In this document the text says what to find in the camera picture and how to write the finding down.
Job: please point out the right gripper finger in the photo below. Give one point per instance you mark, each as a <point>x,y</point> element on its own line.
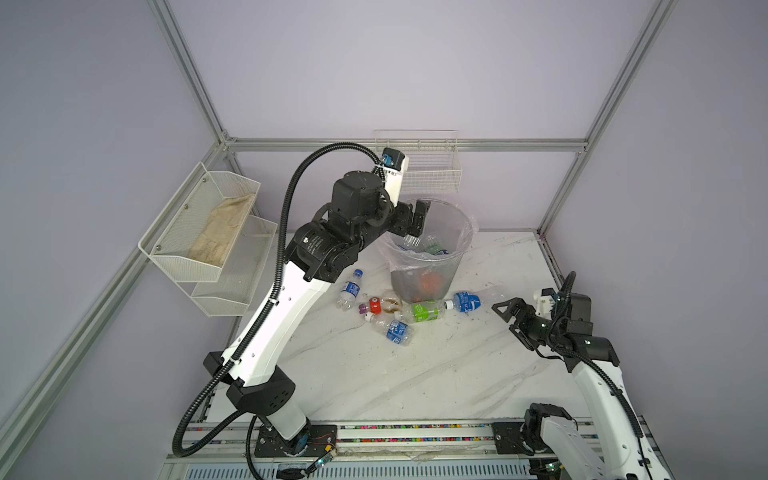
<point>522,337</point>
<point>510,309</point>

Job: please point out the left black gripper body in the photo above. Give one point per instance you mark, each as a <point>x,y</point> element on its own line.
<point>399,221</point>

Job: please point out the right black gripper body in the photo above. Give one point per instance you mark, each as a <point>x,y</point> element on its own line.
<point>534,327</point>

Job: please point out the orange label yellow-cap bottle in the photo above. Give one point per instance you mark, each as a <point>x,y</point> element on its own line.
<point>430,284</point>

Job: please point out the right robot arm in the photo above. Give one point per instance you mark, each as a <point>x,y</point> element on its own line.
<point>560,320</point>

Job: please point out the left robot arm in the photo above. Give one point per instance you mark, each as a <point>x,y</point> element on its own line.
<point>364,205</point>

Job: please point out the clear plastic bin liner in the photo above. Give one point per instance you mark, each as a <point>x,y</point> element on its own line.
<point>449,223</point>

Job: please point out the grey mesh waste bin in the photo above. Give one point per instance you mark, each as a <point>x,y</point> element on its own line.
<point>406,287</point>

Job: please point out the red cap small bottle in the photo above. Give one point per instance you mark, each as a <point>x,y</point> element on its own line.
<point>389,304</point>

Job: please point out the small blue label bottle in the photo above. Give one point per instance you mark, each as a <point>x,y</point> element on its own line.
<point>350,290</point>

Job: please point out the green label clear bottle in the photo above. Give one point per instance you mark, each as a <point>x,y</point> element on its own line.
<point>424,311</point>

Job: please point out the white lower mesh shelf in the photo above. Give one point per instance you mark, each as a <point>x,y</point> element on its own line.
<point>233,292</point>

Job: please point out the white mesh shelf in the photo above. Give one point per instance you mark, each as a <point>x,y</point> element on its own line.
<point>233,292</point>
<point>174,240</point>

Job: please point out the beige cloth in shelf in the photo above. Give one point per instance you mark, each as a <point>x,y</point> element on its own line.
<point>221,229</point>

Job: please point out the white upper mesh shelf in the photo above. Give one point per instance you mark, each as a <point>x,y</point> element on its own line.
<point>174,240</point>

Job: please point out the white wire wall basket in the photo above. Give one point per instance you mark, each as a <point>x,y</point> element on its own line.
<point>434,167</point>

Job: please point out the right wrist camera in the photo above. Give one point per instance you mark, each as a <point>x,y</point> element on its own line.
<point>546,300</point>

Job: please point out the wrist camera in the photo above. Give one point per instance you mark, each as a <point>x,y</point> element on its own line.
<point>546,300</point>
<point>394,164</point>

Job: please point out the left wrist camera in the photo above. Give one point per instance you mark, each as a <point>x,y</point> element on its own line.
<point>394,164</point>

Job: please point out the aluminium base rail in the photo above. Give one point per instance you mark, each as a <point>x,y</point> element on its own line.
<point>425,449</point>

